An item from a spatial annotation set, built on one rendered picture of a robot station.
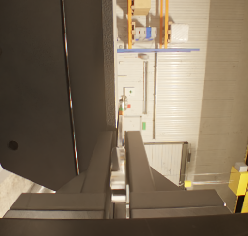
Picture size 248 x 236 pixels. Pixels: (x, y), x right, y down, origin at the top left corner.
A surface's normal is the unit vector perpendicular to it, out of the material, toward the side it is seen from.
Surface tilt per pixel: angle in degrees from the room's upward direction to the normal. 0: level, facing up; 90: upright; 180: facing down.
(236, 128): 90
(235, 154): 90
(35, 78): 90
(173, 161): 90
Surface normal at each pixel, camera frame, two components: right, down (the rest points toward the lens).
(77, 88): 0.01, 0.26
